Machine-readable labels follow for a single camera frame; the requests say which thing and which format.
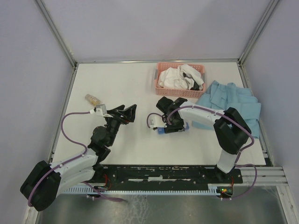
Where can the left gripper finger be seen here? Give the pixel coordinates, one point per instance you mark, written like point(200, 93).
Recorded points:
point(129, 113)
point(118, 111)

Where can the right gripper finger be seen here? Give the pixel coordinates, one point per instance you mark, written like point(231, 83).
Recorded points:
point(168, 129)
point(179, 130)

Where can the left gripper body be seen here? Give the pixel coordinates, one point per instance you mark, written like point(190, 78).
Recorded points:
point(115, 121)

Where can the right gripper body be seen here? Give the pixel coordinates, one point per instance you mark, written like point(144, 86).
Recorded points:
point(175, 122)

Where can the blue weekly pill organizer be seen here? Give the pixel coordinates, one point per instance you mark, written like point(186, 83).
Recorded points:
point(161, 130)

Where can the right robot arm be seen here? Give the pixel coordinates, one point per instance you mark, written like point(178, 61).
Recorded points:
point(232, 132)

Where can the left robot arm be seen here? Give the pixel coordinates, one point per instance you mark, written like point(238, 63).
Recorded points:
point(47, 181)

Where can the clear pill bottle yellow pills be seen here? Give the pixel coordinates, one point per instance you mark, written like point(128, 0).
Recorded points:
point(92, 100)

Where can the pink plastic basket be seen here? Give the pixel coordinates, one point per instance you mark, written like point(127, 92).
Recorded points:
point(161, 66)

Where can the white cloth in basket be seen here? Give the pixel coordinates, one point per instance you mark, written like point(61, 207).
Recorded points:
point(183, 77)

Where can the light blue cloth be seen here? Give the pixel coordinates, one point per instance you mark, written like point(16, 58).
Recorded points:
point(221, 97)

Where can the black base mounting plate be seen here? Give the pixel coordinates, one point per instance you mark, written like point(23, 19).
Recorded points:
point(155, 185)

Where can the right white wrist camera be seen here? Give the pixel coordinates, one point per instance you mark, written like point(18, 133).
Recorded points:
point(156, 122)

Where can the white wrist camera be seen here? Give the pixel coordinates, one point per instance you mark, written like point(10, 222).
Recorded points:
point(156, 122)
point(100, 110)

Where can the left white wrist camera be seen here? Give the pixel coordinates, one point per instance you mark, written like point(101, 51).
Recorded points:
point(100, 110)

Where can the aluminium front rail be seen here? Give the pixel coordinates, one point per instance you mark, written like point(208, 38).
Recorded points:
point(268, 175)

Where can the left aluminium frame post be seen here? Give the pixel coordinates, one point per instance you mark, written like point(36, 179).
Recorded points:
point(45, 13)

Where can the aluminium frame post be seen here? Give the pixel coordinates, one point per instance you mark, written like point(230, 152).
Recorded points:
point(45, 13)
point(266, 17)

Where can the right aluminium frame post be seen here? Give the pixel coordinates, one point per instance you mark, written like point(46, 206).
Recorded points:
point(266, 17)

